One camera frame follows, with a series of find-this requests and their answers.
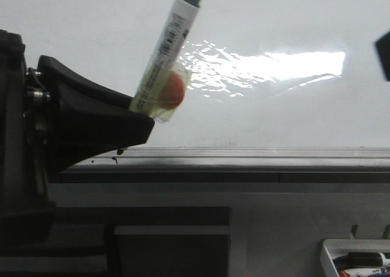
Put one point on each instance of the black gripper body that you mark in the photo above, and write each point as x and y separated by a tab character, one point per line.
26	212

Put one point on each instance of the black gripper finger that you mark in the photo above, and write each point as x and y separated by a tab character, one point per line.
86	119
382	46

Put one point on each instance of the white whiteboard marker with tape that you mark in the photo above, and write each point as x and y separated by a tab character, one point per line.
163	85

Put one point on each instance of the white whiteboard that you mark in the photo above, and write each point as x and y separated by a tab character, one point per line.
265	73

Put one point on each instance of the dark cabinet panel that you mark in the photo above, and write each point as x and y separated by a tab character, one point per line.
176	250

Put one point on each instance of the white plastic marker tray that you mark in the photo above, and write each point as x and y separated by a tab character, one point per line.
333	248

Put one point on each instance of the black capped marker in tray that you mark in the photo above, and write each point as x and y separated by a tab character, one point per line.
362	259

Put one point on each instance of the red and blue marker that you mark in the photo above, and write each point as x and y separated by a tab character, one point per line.
364	272

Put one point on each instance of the grey aluminium whiteboard frame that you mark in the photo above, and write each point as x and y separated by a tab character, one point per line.
249	165

